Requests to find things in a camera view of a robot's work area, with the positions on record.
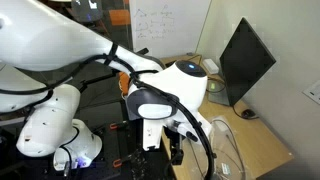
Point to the black computer mouse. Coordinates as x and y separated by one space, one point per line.
248 114

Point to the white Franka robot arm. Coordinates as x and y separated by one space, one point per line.
50 36

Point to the orange box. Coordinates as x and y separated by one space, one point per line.
124 85

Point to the paper sheet on wall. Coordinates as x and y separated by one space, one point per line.
313 92

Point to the black computer monitor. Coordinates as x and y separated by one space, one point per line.
245 60

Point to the whiteboard with drawings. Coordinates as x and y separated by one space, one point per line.
176 26

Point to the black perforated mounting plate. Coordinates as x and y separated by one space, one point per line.
106 146

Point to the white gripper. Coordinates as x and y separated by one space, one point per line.
152 133

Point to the grey monitor stand base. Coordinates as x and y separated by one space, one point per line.
216 97

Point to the orange black clamp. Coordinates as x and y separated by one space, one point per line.
117 126
118 162

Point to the white power adapter box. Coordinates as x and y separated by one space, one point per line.
210 66

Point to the orange chair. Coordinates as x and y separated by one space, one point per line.
119 17

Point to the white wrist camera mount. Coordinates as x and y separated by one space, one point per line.
200 125

